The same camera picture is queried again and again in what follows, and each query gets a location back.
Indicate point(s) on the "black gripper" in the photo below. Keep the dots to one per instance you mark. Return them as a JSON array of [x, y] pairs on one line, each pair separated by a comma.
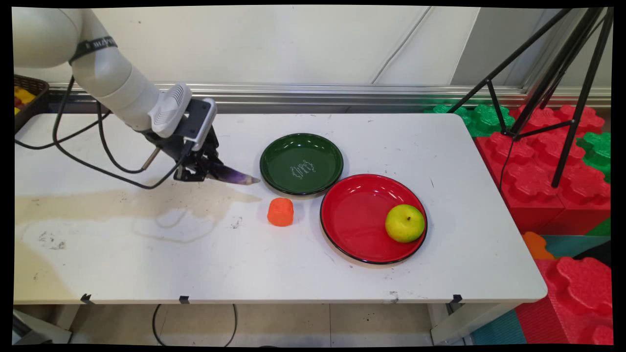
[[168, 142]]

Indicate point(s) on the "purple toy eggplant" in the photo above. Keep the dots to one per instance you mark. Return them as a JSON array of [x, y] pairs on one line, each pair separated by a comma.
[[234, 174]]

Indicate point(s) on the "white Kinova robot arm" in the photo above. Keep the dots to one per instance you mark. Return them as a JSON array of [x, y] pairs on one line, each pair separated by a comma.
[[107, 78]]

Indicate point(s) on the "orange toy carrot piece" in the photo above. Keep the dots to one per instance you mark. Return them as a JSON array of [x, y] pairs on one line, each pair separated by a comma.
[[280, 212]]

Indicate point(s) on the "dark green plate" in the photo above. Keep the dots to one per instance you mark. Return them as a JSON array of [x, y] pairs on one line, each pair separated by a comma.
[[301, 164]]

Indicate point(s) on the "red plate black rim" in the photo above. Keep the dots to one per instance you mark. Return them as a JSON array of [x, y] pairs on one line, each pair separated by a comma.
[[357, 220]]

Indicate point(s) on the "dark woven basket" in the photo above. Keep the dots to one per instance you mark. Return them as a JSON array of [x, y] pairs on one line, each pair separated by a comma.
[[34, 105]]

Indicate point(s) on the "yellow toy in basket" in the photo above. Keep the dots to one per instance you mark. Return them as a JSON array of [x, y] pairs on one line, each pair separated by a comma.
[[23, 98]]

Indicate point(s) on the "yellow green toy apple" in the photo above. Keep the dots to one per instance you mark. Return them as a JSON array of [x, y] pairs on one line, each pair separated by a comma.
[[405, 223]]

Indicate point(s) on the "grey table leg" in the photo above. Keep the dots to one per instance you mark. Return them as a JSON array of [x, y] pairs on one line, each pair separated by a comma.
[[39, 327]]

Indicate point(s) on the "green foam block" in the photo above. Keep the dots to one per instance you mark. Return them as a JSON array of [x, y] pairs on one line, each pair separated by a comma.
[[481, 117], [597, 151]]

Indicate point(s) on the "white table leg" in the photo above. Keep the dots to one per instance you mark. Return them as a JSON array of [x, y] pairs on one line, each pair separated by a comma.
[[464, 322]]

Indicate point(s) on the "large red foam block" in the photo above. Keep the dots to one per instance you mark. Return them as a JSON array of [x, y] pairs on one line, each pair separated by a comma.
[[533, 171]]

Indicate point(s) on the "orange foam block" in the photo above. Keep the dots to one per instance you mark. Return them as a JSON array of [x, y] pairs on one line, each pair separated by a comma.
[[536, 246]]

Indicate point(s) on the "black tripod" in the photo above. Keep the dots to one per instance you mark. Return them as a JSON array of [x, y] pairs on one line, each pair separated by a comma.
[[570, 73]]

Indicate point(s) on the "silver black wrist camera box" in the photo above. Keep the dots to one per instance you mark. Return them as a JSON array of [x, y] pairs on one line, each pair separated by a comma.
[[197, 122]]

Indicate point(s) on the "silver metal wall rail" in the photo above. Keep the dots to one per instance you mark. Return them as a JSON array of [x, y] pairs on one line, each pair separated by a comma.
[[367, 93]]

